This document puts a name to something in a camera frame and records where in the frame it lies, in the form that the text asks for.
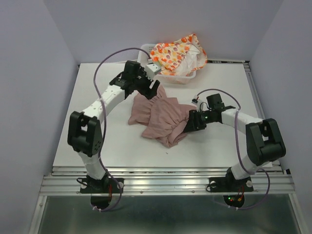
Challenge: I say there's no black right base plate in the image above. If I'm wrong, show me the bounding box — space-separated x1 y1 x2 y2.
205 177 254 209

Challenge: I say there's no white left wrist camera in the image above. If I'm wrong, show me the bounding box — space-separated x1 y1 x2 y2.
144 63 161 80

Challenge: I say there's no pink skirt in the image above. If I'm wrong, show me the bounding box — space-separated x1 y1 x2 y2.
128 86 195 148

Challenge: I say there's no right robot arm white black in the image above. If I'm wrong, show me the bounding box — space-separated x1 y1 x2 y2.
183 94 286 193

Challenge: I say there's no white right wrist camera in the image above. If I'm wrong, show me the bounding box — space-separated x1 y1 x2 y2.
192 96 204 112

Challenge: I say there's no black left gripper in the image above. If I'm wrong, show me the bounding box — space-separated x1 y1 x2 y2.
133 67 160 100

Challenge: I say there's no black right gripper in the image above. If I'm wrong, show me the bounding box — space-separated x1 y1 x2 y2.
182 109 214 133

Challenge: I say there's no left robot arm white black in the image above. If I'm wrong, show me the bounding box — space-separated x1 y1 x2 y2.
67 61 161 193

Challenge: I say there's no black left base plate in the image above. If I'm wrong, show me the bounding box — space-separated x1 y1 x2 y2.
76 176 124 212

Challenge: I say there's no orange floral skirt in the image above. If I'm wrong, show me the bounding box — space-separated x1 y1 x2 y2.
150 34 208 76

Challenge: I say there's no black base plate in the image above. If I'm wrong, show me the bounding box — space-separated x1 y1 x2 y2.
205 177 254 209
76 176 124 212

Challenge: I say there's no white plastic basket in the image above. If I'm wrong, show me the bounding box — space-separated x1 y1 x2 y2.
137 44 196 84

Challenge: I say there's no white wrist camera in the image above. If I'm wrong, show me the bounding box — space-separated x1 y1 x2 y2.
144 63 161 80
192 96 204 112

